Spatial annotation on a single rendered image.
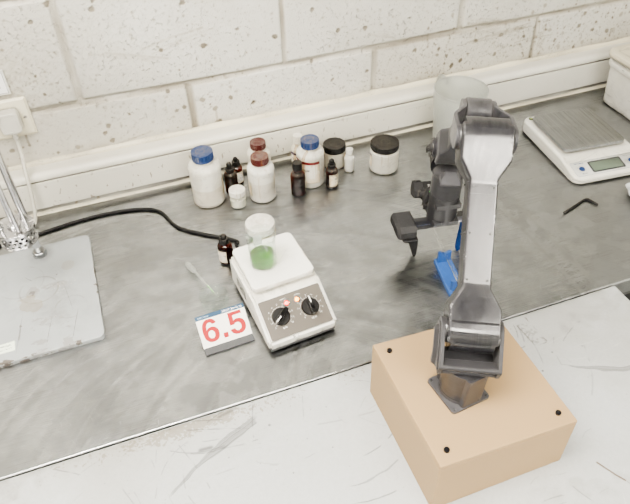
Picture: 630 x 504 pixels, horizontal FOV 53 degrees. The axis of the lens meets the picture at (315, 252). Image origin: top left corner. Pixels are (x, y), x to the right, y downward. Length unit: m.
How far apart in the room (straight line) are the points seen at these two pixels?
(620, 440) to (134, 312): 0.85
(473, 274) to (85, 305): 0.74
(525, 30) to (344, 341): 0.99
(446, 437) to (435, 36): 1.03
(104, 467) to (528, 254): 0.88
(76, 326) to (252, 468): 0.44
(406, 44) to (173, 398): 0.98
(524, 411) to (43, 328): 0.84
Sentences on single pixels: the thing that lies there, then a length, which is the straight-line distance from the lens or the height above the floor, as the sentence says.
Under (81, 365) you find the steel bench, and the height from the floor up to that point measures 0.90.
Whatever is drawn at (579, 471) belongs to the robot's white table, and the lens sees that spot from 1.07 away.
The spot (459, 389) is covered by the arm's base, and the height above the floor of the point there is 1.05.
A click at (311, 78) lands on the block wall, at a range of 1.54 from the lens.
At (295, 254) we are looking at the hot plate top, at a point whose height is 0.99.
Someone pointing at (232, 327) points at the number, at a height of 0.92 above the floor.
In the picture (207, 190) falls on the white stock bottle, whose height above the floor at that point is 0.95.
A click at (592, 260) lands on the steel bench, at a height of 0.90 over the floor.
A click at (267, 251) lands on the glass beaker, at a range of 1.11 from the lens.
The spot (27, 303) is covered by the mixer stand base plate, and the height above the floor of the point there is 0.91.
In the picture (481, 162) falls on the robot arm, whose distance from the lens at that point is 0.89.
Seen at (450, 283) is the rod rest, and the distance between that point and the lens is 1.25.
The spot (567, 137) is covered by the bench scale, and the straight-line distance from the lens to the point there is 1.65.
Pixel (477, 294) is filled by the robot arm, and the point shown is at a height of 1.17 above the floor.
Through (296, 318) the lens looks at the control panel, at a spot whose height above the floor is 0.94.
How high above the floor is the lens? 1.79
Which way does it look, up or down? 43 degrees down
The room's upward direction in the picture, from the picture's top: 2 degrees counter-clockwise
